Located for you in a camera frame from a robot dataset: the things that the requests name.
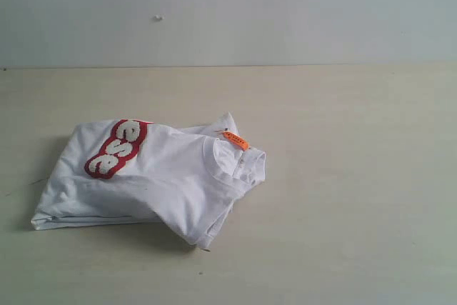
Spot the white t-shirt red lettering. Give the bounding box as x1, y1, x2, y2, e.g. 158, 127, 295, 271
31, 114, 266, 249

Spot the orange size tag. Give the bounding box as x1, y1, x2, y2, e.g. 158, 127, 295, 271
222, 131, 250, 151

